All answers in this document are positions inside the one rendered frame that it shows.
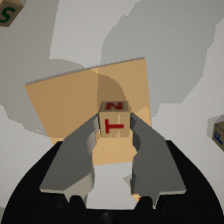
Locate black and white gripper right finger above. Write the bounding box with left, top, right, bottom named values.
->
left=130, top=112, right=224, bottom=224

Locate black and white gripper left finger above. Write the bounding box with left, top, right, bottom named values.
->
left=1, top=113, right=100, bottom=224

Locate tan flat mat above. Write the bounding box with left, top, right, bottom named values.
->
left=24, top=58, right=151, bottom=165

